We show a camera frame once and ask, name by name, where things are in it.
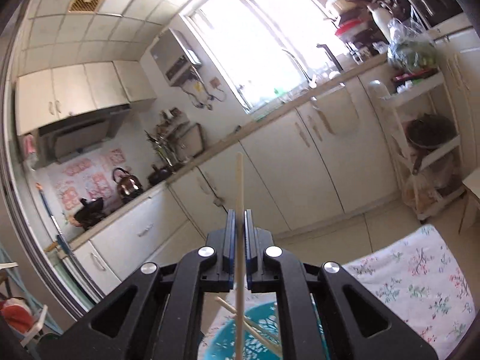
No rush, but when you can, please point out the teal perforated plastic basket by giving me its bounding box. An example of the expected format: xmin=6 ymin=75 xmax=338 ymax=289
xmin=198 ymin=301 xmax=331 ymax=360

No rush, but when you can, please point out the steel kitchen faucet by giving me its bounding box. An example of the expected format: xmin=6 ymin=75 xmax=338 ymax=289
xmin=283 ymin=49 xmax=317 ymax=89

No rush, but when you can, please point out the floral linen tablecloth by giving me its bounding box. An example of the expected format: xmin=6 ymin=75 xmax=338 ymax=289
xmin=343 ymin=224 xmax=476 ymax=359

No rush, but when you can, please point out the black wok on stove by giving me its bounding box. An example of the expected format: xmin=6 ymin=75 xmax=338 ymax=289
xmin=73 ymin=197 xmax=106 ymax=231

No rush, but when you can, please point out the bag of green vegetables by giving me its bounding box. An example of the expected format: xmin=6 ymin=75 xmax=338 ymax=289
xmin=387 ymin=18 xmax=438 ymax=73

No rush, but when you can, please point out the copper kettle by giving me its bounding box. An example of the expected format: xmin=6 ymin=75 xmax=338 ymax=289
xmin=112 ymin=167 xmax=144 ymax=204

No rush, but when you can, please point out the white thermos jug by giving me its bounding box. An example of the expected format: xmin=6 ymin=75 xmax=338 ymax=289
xmin=367 ymin=2 xmax=394 ymax=43

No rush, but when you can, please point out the range hood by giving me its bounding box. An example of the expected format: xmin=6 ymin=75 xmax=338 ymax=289
xmin=34 ymin=104 xmax=131 ymax=166

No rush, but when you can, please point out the white kitchen trolley rack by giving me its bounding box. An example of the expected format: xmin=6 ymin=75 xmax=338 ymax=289
xmin=368 ymin=70 xmax=464 ymax=224

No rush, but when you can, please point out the wall water heater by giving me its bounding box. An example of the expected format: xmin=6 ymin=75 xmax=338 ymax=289
xmin=151 ymin=28 xmax=202 ymax=87

